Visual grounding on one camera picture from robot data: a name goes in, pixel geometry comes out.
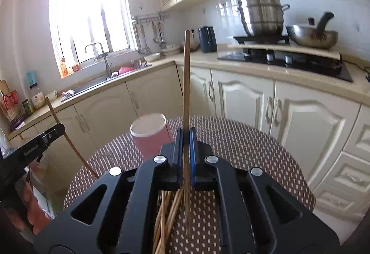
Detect dark blue kettle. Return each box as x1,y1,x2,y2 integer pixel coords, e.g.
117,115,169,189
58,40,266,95
198,26,217,53

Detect steel wok with handle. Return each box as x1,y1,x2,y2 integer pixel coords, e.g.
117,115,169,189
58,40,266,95
286,12,339,50

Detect jar with teal lid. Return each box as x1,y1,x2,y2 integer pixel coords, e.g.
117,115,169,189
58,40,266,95
26,70,46,110

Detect cream kitchen cabinets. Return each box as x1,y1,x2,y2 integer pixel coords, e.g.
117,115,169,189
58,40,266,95
7,61,370,223

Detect dark wooden chopstick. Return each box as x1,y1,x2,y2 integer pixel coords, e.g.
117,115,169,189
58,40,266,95
182,30,191,237

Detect chrome sink faucet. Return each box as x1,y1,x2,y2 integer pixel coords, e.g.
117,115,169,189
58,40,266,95
84,42,113,79

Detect hanging utensil rack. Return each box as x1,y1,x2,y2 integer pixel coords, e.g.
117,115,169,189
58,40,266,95
132,12,170,55

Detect steel stock pot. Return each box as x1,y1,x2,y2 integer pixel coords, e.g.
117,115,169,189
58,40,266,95
238,0,290,37

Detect black gas stove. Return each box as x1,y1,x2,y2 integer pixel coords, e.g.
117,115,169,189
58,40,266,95
218,36,352,83

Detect pink cylindrical utensil holder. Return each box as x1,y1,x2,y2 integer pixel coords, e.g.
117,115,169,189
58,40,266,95
130,113,173,161

